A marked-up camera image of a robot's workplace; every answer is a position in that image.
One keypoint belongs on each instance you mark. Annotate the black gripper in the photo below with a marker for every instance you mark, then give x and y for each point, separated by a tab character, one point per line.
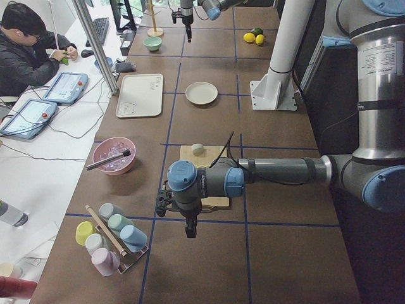
186	19
189	215

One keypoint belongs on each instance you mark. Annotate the cream round plate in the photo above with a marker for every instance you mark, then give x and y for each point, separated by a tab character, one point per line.
201	93

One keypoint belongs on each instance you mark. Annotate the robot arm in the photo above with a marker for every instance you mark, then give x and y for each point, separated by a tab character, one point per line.
212	8
374	172

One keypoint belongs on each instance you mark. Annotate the white bun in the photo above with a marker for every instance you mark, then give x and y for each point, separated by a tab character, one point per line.
197	149

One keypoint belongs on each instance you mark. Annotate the cream bear serving tray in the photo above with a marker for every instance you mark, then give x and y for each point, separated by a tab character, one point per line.
140	96

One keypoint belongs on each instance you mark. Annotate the wooden mug tree stand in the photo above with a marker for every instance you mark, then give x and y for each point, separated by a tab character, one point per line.
154	31

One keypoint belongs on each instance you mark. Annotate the mint green bowl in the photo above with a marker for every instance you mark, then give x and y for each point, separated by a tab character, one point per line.
153	43

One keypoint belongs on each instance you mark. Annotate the light blue cup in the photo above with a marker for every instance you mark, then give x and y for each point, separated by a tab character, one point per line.
134	239

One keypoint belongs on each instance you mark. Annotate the yellow lemon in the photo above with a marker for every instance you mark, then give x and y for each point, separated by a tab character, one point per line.
249	37
260	39

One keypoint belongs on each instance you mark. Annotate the dark green avocado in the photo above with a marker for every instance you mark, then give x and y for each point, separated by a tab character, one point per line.
257	31

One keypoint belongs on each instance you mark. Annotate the bamboo cutting board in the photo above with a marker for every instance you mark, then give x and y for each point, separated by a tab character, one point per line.
204	159

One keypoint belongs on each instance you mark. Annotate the green cup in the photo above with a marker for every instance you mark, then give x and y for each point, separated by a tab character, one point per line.
117	222

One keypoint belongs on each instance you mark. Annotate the folded grey cloth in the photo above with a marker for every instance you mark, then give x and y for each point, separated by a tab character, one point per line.
125	67

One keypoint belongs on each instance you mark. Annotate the grey cup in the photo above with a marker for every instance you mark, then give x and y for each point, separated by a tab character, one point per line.
106	210

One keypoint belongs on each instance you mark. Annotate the black keyboard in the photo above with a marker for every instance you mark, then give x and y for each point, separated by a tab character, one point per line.
101	26

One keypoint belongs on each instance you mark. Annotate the pink cup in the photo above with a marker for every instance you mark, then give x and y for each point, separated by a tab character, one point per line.
105	261

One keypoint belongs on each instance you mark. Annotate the metal black-tipped stirrer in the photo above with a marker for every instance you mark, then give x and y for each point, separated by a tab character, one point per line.
108	160

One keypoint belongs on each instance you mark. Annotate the white cup on rack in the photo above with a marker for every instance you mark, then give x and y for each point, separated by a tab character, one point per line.
96	241

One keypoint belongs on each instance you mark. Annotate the yellow cup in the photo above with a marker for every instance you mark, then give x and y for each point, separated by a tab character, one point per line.
83	231

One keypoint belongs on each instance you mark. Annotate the pink bowl of ice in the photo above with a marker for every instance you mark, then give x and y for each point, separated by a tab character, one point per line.
113	147

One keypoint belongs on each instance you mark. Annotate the upper teach pendant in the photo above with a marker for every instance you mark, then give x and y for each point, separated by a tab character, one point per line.
66	88

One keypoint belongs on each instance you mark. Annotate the teach pendant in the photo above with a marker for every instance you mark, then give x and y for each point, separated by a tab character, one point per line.
66	88
30	119

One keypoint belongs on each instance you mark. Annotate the seated person in black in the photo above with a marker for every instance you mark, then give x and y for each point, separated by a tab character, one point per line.
30	54

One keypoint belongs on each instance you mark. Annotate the lower teach pendant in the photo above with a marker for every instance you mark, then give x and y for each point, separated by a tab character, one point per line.
30	119

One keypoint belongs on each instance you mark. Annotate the red bottle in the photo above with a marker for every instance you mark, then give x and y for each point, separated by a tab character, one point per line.
19	289

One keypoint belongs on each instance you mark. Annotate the white wire cup rack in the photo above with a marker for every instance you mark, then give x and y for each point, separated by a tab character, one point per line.
127	258

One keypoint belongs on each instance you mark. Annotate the aluminium frame post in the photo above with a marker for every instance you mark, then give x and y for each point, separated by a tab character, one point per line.
86	21

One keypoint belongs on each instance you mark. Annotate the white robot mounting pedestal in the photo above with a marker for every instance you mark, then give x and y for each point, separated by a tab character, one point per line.
275	90

